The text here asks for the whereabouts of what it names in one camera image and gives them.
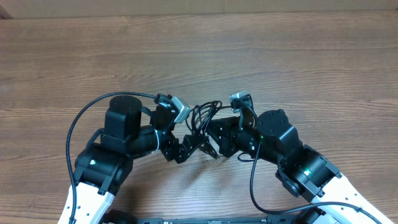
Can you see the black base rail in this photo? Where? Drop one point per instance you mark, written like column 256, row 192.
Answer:
column 202, row 220

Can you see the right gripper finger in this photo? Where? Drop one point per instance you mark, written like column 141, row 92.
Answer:
column 208, row 149
column 223, row 126

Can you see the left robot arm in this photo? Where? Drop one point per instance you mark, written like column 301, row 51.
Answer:
column 130, row 131

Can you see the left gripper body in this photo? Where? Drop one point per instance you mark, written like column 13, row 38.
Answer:
column 167, row 144

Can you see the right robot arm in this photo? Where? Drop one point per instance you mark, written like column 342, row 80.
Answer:
column 303, row 171

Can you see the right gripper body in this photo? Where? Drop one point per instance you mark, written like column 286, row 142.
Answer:
column 245, row 142

